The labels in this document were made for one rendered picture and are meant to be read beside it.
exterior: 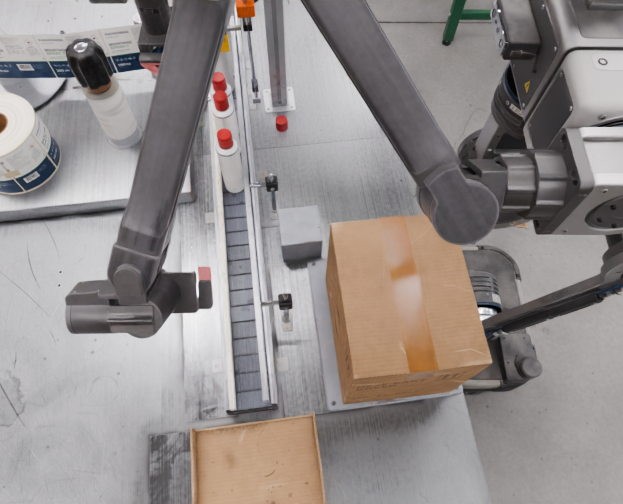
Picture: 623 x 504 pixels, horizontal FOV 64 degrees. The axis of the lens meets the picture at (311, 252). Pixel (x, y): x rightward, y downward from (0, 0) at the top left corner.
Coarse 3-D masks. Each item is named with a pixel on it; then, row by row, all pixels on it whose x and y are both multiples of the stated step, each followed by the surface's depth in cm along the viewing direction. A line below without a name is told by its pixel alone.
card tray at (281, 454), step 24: (192, 432) 104; (216, 432) 107; (240, 432) 107; (264, 432) 107; (288, 432) 107; (312, 432) 107; (192, 456) 102; (216, 456) 105; (240, 456) 105; (264, 456) 105; (288, 456) 105; (312, 456) 105; (192, 480) 100; (216, 480) 103; (240, 480) 103; (264, 480) 103; (288, 480) 103; (312, 480) 103
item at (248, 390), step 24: (240, 144) 134; (240, 192) 128; (240, 216) 125; (240, 240) 122; (240, 264) 119; (240, 288) 116; (240, 312) 114; (240, 336) 111; (264, 336) 112; (240, 360) 109; (240, 384) 107; (240, 408) 105
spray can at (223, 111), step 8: (216, 96) 115; (224, 96) 115; (216, 104) 115; (224, 104) 115; (216, 112) 118; (224, 112) 117; (232, 112) 118; (216, 120) 119; (224, 120) 119; (232, 120) 120; (216, 128) 123; (232, 128) 122; (232, 136) 125; (240, 152) 133
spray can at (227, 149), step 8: (224, 128) 111; (224, 136) 110; (216, 144) 114; (224, 144) 111; (232, 144) 112; (224, 152) 113; (232, 152) 113; (224, 160) 115; (232, 160) 115; (240, 160) 119; (224, 168) 118; (232, 168) 118; (240, 168) 120; (224, 176) 122; (232, 176) 120; (240, 176) 122; (232, 184) 124; (240, 184) 125; (232, 192) 127
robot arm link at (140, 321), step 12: (156, 288) 71; (156, 300) 67; (168, 300) 71; (108, 312) 66; (120, 312) 66; (132, 312) 66; (144, 312) 66; (156, 312) 67; (168, 312) 70; (120, 324) 66; (132, 324) 67; (144, 324) 67; (156, 324) 67; (144, 336) 67
